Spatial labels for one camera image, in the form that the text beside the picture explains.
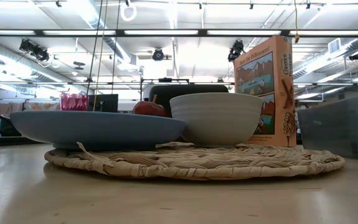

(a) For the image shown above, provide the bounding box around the red orange apple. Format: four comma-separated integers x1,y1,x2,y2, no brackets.
132,95,169,118

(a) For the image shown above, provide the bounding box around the white ribbed bowl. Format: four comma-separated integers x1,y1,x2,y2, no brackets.
169,92,264,147

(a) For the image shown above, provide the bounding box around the blue plate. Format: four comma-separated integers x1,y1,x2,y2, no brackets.
10,111,186,151

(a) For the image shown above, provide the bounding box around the orange cereal box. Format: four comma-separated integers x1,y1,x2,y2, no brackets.
233,35,297,147

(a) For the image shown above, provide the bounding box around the red faceted cup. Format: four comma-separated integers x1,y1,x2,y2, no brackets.
60,93,90,112

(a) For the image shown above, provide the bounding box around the round woven placemat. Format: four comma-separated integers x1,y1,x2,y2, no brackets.
44,141,346,181

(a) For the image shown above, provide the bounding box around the black ceiling spotlight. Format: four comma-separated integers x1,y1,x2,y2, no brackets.
227,39,245,62
152,48,165,62
19,39,50,62

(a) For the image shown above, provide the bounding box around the black monitor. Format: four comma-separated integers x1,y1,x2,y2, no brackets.
87,94,119,113

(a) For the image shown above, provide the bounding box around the black overhead beam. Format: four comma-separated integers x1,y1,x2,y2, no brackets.
0,29,358,38

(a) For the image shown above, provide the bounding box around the floral cloth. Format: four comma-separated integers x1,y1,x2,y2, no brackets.
23,101,61,112

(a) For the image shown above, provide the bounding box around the grey rectangular tray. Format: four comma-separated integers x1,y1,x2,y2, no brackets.
296,95,358,161

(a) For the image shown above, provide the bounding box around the black bucket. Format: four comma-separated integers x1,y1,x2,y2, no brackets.
0,113,21,138

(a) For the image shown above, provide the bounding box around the black hanging cable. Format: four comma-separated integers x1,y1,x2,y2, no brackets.
85,0,104,96
111,0,121,95

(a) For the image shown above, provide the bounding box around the white hanging ring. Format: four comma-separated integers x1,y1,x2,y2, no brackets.
120,2,137,22

